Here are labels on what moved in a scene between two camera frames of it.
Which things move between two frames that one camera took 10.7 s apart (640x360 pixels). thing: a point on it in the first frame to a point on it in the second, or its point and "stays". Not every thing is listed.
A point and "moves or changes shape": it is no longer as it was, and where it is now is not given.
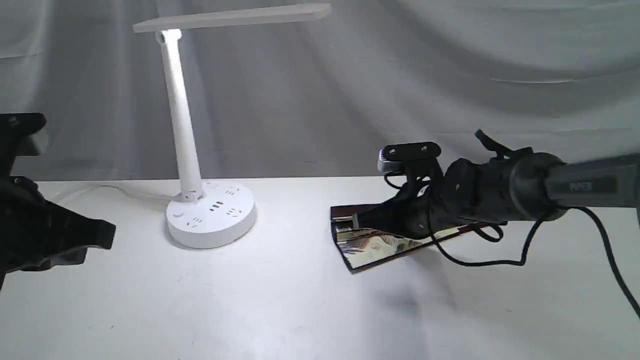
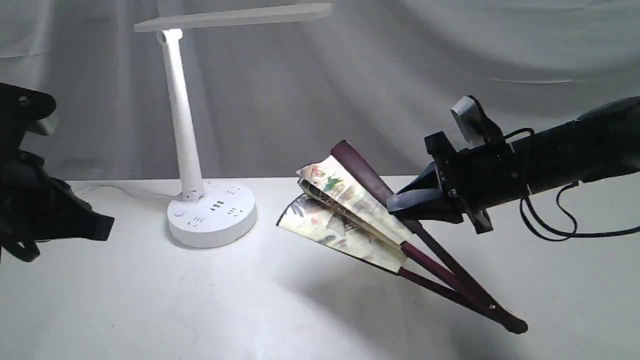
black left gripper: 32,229 to 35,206
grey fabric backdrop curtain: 322,96 stays
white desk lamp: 209,214 stays
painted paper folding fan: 361,248 moves or changes shape
